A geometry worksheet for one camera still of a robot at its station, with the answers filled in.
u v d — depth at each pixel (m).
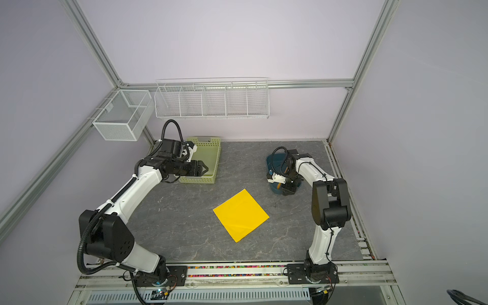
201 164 0.77
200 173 0.76
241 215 0.90
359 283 0.73
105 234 0.42
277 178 0.85
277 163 0.89
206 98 0.97
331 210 0.50
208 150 1.10
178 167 0.70
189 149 0.74
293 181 0.80
